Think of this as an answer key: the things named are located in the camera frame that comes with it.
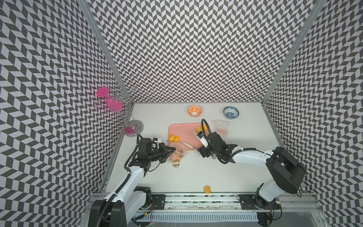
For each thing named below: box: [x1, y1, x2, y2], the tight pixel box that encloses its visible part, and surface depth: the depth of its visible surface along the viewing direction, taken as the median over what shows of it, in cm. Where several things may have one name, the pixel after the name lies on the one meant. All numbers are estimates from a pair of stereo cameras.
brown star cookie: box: [171, 159, 180, 167], surface depth 86 cm
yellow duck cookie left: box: [168, 133, 175, 142], surface depth 98 cm
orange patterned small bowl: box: [187, 104, 203, 118], surface depth 113 cm
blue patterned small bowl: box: [223, 105, 240, 120], surface depth 110 cm
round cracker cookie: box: [203, 185, 212, 194], surface depth 79 cm
